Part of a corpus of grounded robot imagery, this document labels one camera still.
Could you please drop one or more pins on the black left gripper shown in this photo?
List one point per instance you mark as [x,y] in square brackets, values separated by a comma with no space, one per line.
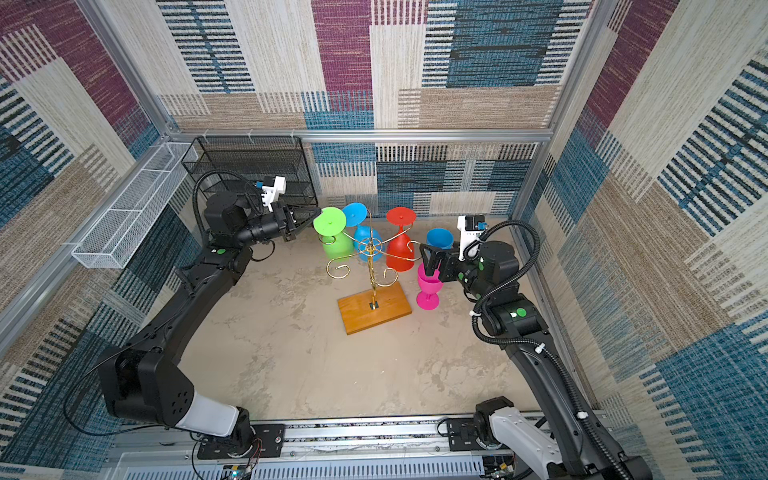
[292,229]

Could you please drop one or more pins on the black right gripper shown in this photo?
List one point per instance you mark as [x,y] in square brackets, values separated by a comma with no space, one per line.
[450,259]

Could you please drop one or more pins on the light blue wine glass front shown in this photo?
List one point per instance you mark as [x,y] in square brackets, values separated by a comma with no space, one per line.
[440,238]

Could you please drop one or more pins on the pink wine glass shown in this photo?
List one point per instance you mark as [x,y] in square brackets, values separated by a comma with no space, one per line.
[430,285]

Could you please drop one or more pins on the green wine glass back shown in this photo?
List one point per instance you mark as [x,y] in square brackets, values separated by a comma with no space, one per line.
[330,227]

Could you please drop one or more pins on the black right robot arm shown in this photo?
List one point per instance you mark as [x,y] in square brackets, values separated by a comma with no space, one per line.
[488,262]

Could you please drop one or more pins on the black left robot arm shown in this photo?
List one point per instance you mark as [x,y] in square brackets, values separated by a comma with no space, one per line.
[141,380]

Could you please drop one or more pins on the red wine glass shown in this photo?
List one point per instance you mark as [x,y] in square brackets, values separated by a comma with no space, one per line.
[399,253]

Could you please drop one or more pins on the blue wine glass back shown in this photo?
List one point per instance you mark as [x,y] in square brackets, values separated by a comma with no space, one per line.
[367,241]

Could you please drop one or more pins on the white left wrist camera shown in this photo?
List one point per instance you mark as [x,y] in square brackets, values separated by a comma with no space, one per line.
[271,193]

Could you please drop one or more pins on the wooden rack base with gold wire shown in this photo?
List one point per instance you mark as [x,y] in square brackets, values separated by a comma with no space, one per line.
[384,301]

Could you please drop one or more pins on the black wire shelf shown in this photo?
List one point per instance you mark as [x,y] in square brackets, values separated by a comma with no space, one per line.
[224,170]

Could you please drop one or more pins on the white wire basket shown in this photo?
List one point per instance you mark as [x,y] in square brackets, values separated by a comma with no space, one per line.
[118,233]

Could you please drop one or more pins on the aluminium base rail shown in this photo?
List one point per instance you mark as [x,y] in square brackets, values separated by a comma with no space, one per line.
[390,447]

